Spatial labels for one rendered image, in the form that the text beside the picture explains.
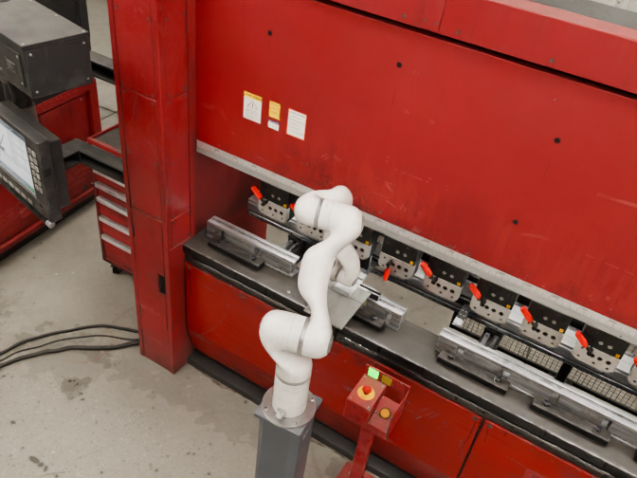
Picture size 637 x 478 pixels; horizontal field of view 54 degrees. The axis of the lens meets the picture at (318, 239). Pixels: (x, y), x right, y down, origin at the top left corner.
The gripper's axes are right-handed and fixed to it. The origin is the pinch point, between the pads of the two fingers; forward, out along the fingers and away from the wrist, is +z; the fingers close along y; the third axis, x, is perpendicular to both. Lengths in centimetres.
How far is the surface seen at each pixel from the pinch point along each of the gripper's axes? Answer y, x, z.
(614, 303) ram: -96, -30, -28
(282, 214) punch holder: 36.4, -13.2, -8.4
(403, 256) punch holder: -20.8, -17.4, -13.3
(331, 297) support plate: 2.3, 8.6, 1.3
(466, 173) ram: -35, -46, -48
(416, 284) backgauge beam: -22.2, -16.6, 30.0
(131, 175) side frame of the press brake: 104, 2, -23
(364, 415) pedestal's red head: -32, 45, 5
